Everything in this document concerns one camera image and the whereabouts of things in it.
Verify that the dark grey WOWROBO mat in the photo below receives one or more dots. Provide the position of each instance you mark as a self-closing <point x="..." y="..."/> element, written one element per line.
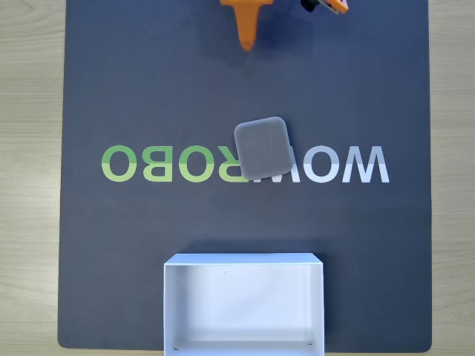
<point x="148" y="92"/>

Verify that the grey square USB hub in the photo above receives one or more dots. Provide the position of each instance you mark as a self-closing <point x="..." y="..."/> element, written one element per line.
<point x="262" y="148"/>

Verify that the white cardboard box bin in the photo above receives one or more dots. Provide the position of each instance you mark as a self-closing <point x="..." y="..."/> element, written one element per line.
<point x="241" y="304"/>

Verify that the orange camera mount box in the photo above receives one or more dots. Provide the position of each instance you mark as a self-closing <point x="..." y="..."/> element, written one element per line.
<point x="334" y="5"/>

